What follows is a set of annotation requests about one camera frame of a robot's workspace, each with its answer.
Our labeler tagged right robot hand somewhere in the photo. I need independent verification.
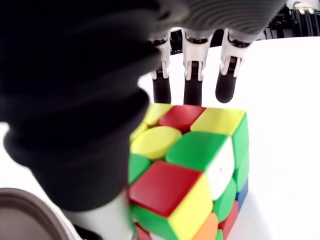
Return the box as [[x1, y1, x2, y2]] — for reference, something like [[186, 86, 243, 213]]
[[0, 0, 288, 240]]

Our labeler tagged multicoloured Rubik's cube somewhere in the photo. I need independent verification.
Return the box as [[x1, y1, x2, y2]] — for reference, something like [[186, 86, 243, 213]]
[[127, 102, 250, 240]]

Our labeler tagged dark brown round plate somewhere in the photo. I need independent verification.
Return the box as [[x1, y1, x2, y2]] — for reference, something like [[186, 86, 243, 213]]
[[0, 187, 81, 240]]

